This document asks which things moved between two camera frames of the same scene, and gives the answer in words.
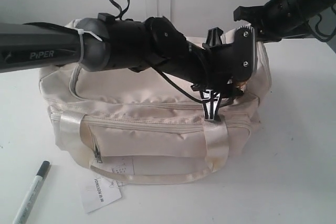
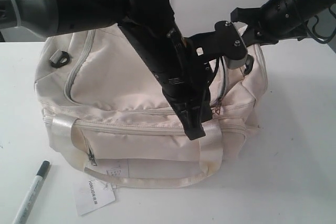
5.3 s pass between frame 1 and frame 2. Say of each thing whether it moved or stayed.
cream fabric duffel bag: stayed
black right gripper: stayed
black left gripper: moved
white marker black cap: stayed
